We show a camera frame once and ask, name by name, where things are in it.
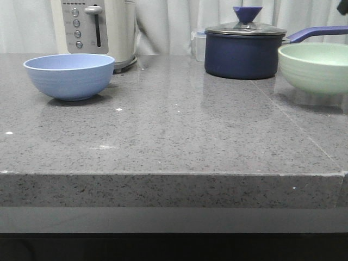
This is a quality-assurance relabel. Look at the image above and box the green bowl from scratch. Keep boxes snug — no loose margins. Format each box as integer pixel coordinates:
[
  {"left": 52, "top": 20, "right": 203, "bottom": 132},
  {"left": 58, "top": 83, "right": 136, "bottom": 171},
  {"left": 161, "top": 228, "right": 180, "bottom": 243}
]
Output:
[{"left": 278, "top": 42, "right": 347, "bottom": 95}]

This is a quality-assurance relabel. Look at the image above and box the blue bowl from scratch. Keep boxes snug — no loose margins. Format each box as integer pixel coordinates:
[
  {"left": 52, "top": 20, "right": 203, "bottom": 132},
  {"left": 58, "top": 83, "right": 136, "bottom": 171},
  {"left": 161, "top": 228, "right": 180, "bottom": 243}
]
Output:
[{"left": 23, "top": 53, "right": 115, "bottom": 101}]

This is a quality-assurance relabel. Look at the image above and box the blue saucepan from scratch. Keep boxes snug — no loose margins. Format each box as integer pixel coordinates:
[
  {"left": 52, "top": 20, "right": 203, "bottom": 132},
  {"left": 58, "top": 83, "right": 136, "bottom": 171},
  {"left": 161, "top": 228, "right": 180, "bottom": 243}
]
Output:
[{"left": 204, "top": 26, "right": 347, "bottom": 79}]

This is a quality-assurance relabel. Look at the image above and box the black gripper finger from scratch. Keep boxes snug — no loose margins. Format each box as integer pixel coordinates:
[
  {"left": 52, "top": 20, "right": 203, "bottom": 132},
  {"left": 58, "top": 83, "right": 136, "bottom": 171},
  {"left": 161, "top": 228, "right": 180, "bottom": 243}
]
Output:
[{"left": 337, "top": 0, "right": 348, "bottom": 15}]

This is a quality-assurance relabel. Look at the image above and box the clear plastic container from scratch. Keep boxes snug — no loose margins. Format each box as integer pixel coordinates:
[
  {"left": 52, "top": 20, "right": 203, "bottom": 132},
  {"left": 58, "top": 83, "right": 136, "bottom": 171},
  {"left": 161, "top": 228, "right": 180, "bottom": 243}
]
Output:
[{"left": 191, "top": 28, "right": 206, "bottom": 62}]

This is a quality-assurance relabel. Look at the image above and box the glass pot lid blue knob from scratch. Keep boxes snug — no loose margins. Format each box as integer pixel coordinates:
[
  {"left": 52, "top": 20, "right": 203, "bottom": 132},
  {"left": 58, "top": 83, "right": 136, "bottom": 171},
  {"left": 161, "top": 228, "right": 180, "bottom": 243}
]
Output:
[{"left": 205, "top": 6, "right": 287, "bottom": 36}]

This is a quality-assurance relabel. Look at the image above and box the white silver toaster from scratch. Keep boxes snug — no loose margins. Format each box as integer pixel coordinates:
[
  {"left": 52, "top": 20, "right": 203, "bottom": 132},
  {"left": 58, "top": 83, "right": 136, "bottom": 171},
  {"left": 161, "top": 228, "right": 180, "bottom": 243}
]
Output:
[{"left": 51, "top": 0, "right": 137, "bottom": 73}]

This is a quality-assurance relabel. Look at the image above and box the white curtain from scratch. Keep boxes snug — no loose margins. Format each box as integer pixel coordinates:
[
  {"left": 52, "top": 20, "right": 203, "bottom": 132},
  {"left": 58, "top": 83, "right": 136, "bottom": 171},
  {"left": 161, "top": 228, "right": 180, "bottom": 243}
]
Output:
[{"left": 1, "top": 1, "right": 347, "bottom": 55}]

